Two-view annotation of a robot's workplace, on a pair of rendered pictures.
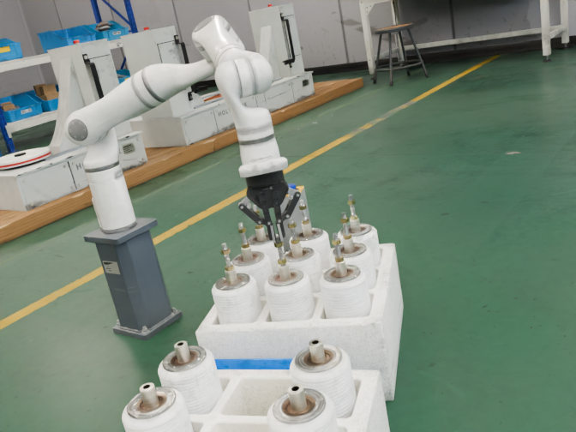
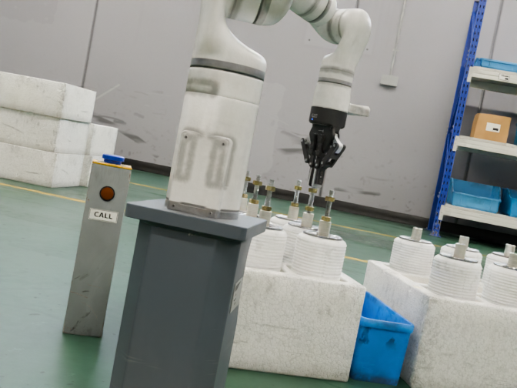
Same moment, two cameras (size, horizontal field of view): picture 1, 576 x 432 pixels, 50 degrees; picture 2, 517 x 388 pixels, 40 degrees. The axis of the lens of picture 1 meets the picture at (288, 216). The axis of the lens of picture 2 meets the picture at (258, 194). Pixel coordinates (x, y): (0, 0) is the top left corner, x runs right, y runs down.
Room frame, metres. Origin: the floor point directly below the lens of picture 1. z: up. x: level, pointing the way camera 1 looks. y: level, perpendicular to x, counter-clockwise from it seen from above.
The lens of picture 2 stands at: (1.97, 1.25, 0.39)
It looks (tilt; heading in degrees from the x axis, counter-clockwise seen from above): 3 degrees down; 241
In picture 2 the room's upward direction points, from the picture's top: 11 degrees clockwise
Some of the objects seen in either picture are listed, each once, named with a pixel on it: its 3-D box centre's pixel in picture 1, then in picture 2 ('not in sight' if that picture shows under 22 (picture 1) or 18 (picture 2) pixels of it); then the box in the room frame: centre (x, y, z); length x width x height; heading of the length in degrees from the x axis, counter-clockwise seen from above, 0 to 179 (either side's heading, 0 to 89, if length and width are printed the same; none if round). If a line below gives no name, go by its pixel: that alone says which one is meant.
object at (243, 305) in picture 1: (242, 320); (313, 282); (1.20, 0.14, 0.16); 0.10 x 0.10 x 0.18
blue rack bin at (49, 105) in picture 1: (49, 99); not in sight; (6.41, 2.14, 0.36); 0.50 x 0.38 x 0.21; 52
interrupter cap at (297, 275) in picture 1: (285, 278); (305, 227); (1.17, 0.03, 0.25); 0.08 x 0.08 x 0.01
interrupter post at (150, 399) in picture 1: (149, 395); (514, 261); (0.81, 0.26, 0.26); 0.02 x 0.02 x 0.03
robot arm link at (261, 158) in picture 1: (260, 152); (339, 96); (1.15, 0.03, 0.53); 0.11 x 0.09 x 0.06; 3
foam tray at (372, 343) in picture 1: (310, 317); (235, 295); (1.28, 0.00, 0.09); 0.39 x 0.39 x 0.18; 73
